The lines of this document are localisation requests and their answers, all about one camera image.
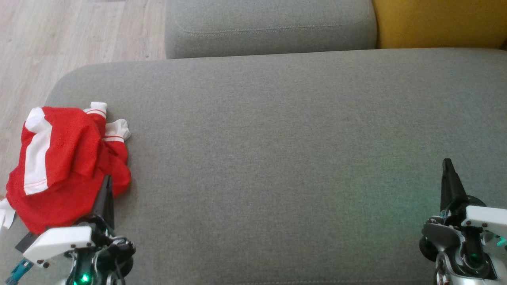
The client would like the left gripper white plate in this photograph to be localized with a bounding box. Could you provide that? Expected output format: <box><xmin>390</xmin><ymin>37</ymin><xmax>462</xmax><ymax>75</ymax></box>
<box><xmin>23</xmin><ymin>176</ymin><xmax>136</xmax><ymax>285</ymax></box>

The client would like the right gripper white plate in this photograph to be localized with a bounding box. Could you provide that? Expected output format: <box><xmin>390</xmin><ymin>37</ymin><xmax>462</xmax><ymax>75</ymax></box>
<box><xmin>420</xmin><ymin>158</ymin><xmax>507</xmax><ymax>277</ymax></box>

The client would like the red shorts white side stripe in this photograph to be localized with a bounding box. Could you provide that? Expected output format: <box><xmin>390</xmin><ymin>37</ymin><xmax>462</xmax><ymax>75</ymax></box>
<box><xmin>0</xmin><ymin>106</ymin><xmax>101</xmax><ymax>235</ymax></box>

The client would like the wide yellow sofa backrest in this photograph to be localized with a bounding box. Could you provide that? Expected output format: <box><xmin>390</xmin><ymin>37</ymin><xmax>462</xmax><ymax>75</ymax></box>
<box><xmin>372</xmin><ymin>0</ymin><xmax>507</xmax><ymax>50</ymax></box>

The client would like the large grey sofa seat cushion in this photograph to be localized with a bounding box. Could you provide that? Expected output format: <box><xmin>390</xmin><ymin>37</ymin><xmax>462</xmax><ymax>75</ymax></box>
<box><xmin>0</xmin><ymin>48</ymin><xmax>507</xmax><ymax>285</ymax></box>

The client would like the small grey sofa seat cushion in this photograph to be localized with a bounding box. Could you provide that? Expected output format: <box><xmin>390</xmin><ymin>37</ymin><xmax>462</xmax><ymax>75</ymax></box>
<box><xmin>164</xmin><ymin>0</ymin><xmax>377</xmax><ymax>60</ymax></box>

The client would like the left black cable teal connector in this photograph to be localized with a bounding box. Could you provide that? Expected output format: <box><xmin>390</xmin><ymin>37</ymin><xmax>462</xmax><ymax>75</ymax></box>
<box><xmin>4</xmin><ymin>259</ymin><xmax>34</xmax><ymax>285</ymax></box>

